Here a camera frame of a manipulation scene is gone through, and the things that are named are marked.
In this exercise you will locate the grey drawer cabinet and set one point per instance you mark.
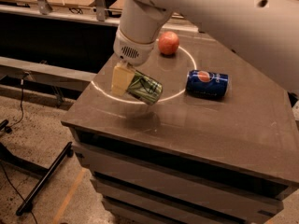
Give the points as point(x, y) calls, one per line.
point(189, 159)

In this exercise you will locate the green soda can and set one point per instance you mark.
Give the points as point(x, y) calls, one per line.
point(145, 89)

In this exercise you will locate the blue Pepsi can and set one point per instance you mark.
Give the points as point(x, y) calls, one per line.
point(207, 84)

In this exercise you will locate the red apple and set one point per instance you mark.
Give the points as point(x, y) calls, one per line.
point(168, 43)

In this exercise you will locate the black metal stand leg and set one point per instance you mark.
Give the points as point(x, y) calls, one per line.
point(27, 204)

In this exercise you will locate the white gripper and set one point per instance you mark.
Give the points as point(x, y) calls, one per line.
point(132, 50)

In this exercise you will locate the metal bracket post middle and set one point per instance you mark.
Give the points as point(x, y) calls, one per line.
point(100, 6)

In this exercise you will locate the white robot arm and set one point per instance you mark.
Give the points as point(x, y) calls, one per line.
point(264, 33)

